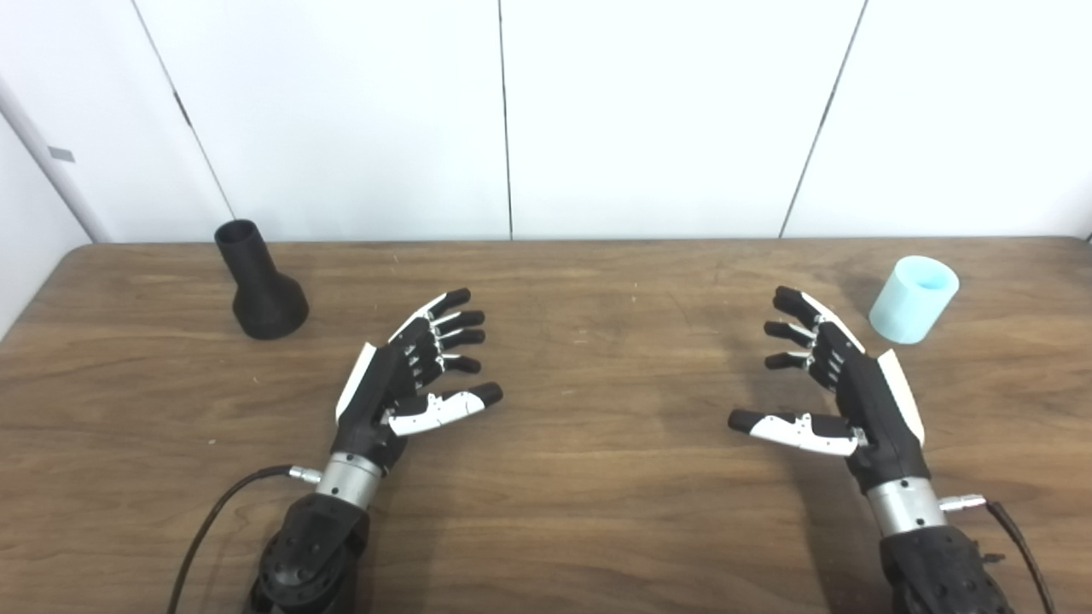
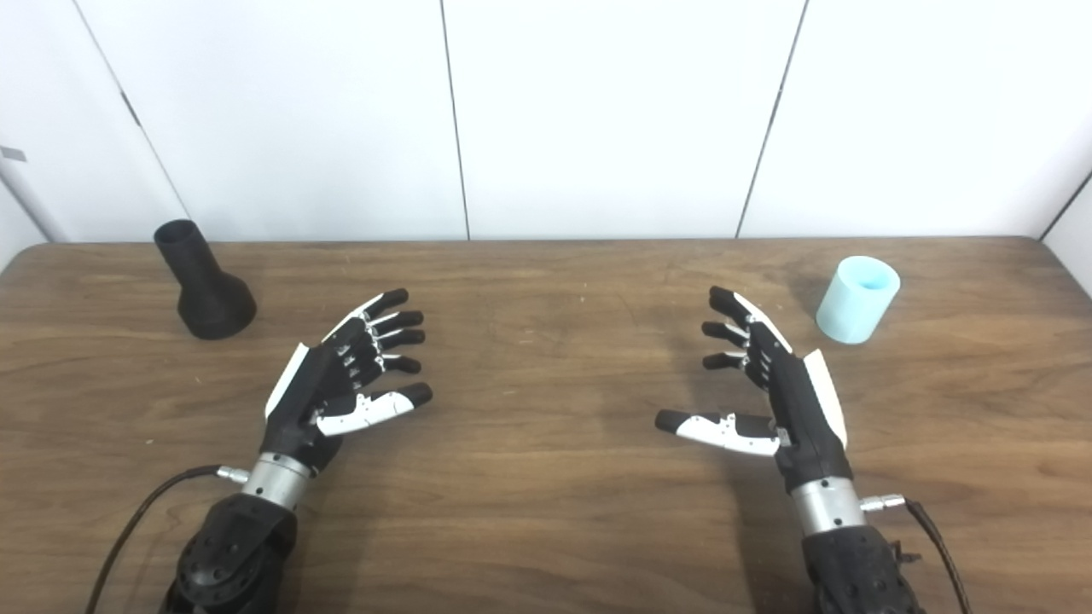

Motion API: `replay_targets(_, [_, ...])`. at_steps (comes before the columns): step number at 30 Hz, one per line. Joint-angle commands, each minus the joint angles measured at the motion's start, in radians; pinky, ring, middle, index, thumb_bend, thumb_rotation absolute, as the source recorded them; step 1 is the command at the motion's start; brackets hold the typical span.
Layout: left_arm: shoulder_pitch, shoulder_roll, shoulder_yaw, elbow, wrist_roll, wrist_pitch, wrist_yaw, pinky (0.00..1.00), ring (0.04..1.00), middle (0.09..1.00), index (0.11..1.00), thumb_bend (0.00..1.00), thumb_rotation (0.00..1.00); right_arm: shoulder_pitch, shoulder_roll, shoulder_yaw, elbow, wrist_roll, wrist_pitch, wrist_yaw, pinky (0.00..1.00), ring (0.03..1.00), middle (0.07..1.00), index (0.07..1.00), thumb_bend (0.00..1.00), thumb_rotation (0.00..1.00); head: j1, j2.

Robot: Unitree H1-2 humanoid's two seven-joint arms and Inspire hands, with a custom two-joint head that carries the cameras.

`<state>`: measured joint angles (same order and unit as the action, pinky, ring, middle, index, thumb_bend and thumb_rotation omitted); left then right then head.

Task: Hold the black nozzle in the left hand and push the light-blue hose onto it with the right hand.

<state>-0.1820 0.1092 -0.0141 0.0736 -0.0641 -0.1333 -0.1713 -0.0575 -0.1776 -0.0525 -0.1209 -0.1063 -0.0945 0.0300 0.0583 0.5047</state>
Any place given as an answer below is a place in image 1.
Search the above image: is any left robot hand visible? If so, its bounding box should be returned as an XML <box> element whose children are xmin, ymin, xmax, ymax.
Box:
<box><xmin>331</xmin><ymin>287</ymin><xmax>504</xmax><ymax>471</ymax></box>

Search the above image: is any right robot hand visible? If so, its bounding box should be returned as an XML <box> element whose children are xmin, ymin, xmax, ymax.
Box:
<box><xmin>728</xmin><ymin>285</ymin><xmax>932</xmax><ymax>495</ymax></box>

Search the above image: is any light-blue hose piece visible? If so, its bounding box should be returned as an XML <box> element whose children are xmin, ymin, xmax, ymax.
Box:
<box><xmin>868</xmin><ymin>255</ymin><xmax>961</xmax><ymax>345</ymax></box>

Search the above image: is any black flared nozzle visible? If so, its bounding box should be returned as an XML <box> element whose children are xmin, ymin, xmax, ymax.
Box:
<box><xmin>214</xmin><ymin>219</ymin><xmax>310</xmax><ymax>340</ymax></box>

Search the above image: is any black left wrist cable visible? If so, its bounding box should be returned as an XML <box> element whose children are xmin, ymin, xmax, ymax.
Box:
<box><xmin>166</xmin><ymin>464</ymin><xmax>323</xmax><ymax>614</ymax></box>

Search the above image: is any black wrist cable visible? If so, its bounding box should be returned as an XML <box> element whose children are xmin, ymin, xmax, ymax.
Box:
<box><xmin>166</xmin><ymin>464</ymin><xmax>323</xmax><ymax>614</ymax></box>
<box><xmin>938</xmin><ymin>493</ymin><xmax>1059</xmax><ymax>614</ymax></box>

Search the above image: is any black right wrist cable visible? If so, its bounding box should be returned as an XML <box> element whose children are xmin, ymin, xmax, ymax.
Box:
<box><xmin>938</xmin><ymin>493</ymin><xmax>1059</xmax><ymax>614</ymax></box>

